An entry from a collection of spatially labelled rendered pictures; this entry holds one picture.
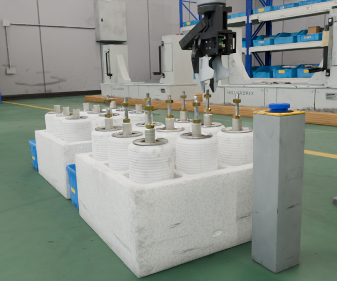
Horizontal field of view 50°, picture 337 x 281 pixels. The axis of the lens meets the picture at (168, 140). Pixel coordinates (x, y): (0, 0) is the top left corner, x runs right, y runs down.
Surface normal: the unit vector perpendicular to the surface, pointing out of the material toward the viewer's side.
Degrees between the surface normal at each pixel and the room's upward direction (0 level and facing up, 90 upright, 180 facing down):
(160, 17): 90
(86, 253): 0
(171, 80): 90
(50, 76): 90
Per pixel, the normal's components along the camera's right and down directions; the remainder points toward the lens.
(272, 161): -0.86, 0.11
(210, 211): 0.51, 0.15
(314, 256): -0.03, -0.98
